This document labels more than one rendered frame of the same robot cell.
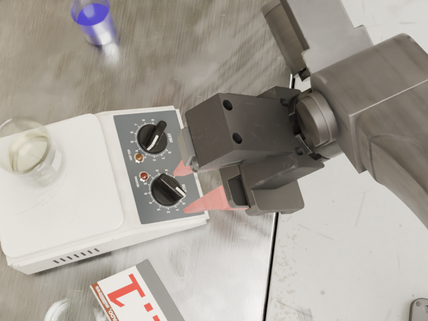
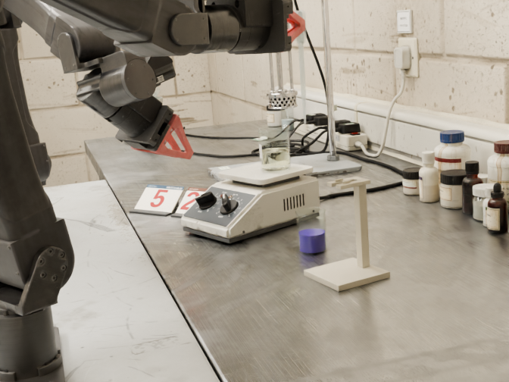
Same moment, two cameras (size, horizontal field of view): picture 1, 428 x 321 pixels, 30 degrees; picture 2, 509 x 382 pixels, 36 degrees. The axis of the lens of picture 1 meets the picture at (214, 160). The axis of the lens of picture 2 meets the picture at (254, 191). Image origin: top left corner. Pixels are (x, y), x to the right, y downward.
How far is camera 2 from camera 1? 1.46 m
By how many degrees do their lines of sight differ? 90
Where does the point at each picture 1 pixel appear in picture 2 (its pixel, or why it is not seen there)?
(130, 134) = (241, 198)
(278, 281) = (129, 232)
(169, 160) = (214, 211)
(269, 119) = not seen: hidden behind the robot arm
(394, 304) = not seen: hidden behind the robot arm
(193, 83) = (228, 253)
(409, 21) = (76, 302)
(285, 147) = not seen: hidden behind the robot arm
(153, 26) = (276, 258)
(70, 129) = (270, 175)
